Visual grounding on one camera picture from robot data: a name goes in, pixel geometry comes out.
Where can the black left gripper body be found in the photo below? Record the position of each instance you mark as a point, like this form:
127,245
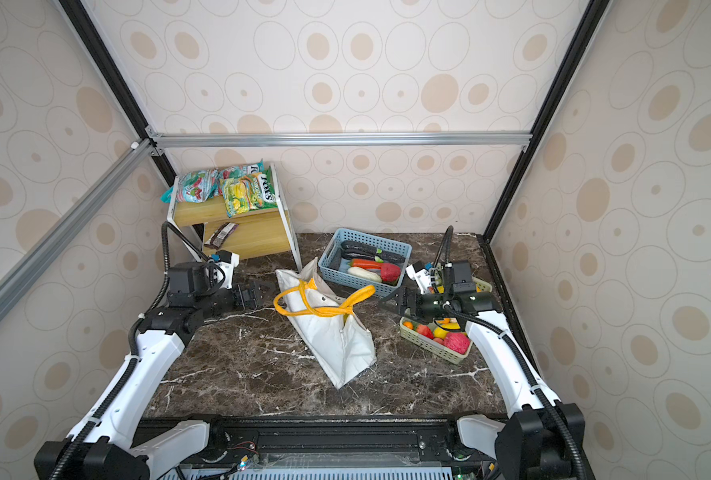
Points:
222,299

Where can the white eggplant lower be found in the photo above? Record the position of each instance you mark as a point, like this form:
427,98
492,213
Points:
365,274

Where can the yellow candy snack bag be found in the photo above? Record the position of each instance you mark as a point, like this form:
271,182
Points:
240,195

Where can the green gummy snack bag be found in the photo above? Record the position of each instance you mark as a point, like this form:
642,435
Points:
193,187

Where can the brown chocolate bar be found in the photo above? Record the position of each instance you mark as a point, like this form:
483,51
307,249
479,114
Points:
220,234

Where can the red strawberry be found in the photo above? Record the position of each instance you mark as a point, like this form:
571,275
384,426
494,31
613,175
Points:
425,331

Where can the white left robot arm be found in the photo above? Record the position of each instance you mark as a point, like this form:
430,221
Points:
100,445

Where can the blue plastic basket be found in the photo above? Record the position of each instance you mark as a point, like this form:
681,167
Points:
333,268

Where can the horizontal aluminium rail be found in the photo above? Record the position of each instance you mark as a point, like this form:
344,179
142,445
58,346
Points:
350,139

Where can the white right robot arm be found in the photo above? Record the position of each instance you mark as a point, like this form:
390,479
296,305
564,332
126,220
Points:
511,372

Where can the red bell pepper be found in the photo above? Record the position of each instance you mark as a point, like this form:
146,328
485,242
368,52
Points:
390,273

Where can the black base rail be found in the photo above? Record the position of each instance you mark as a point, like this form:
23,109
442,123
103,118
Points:
329,447

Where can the dark eggplant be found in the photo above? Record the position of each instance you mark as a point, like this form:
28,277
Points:
353,250

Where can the left diagonal aluminium rail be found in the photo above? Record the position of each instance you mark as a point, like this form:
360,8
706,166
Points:
28,270

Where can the green plastic basket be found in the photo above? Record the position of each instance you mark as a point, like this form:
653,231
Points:
435,346

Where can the green mint snack bag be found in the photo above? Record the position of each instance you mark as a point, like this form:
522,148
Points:
263,181

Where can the pink peach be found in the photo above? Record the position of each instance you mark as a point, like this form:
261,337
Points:
457,342

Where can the small yellow lemon fruit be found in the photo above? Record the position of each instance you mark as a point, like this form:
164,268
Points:
440,333

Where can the white grocery bag yellow handles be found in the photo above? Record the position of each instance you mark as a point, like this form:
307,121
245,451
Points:
327,324

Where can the red chili pepper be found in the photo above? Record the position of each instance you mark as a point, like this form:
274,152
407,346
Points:
367,264

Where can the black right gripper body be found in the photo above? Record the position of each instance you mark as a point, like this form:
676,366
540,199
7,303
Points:
432,307

